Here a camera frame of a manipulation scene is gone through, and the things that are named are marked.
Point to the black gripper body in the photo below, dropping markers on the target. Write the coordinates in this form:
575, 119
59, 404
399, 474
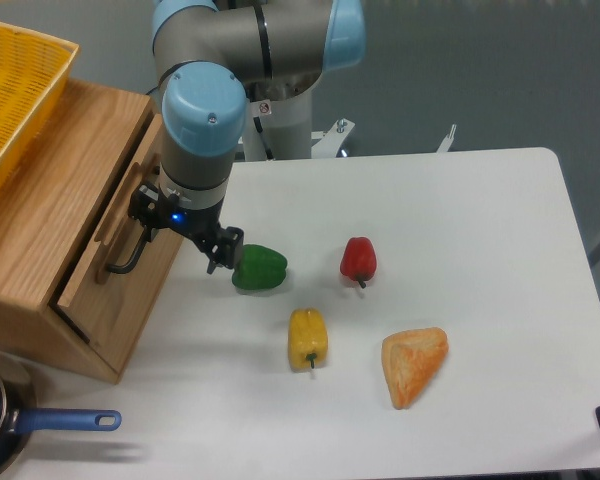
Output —
155, 211

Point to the wooden top drawer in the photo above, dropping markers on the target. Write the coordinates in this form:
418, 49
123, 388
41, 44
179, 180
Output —
109, 309

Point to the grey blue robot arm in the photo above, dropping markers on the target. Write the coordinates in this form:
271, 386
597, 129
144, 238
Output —
234, 77

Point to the wooden drawer cabinet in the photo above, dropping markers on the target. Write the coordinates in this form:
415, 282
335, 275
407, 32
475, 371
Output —
49, 210

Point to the green toy bell pepper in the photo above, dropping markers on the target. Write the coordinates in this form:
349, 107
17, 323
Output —
260, 268

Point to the yellow toy bell pepper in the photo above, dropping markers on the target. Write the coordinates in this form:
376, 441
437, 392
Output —
308, 342

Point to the red toy bell pepper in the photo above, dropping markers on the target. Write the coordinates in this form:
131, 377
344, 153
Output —
359, 261

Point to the yellow plastic basket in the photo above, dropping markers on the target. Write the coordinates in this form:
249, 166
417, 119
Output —
34, 69

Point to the orange toy bread triangle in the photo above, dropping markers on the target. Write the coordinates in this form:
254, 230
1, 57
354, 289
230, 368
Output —
410, 359

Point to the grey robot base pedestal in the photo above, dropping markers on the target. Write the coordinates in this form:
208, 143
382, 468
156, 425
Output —
279, 123

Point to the blue handled frying pan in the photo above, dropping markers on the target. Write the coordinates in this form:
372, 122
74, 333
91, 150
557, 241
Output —
20, 415

